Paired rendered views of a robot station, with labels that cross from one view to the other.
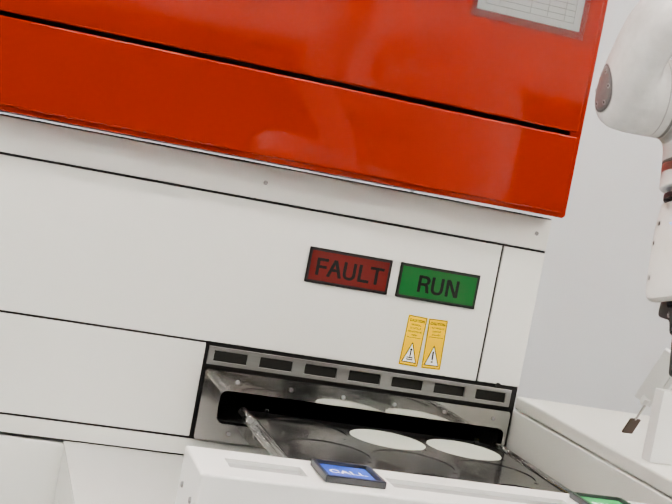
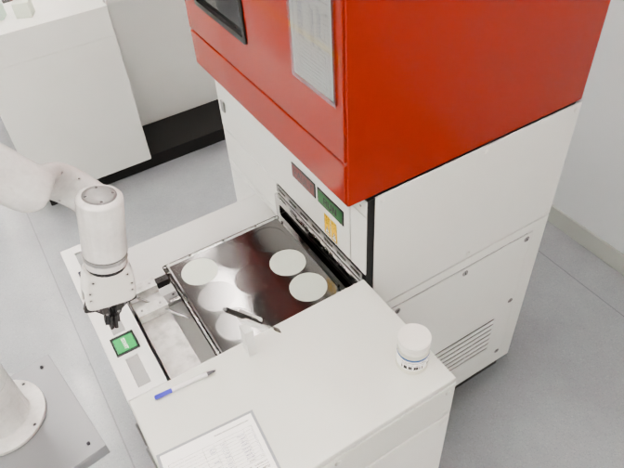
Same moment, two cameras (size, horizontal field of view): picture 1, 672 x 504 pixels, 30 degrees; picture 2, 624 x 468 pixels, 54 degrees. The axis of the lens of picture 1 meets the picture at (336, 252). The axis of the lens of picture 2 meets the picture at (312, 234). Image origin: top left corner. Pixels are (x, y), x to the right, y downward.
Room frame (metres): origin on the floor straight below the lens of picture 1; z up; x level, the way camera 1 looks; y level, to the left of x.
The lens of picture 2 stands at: (1.41, -1.24, 2.11)
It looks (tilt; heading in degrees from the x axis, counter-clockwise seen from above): 44 degrees down; 77
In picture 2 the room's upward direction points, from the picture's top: 4 degrees counter-clockwise
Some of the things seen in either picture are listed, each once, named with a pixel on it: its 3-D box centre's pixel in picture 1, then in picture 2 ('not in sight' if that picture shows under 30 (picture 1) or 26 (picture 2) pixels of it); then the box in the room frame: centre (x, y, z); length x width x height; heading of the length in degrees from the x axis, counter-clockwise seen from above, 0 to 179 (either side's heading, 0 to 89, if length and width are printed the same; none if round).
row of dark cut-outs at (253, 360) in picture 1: (363, 377); (316, 228); (1.71, -0.07, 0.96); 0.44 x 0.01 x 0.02; 106
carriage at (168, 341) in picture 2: not in sight; (165, 336); (1.25, -0.23, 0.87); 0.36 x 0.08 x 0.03; 106
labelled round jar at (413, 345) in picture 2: not in sight; (412, 349); (1.78, -0.55, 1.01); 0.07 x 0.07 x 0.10
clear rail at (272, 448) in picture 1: (271, 447); (222, 241); (1.45, 0.03, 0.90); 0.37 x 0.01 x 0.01; 16
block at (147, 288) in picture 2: not in sight; (141, 290); (1.21, -0.08, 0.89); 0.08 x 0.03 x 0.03; 16
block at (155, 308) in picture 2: not in sight; (152, 309); (1.23, -0.16, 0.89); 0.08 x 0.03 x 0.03; 16
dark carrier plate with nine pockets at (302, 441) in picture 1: (412, 463); (253, 279); (1.51, -0.14, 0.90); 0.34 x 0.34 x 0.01; 16
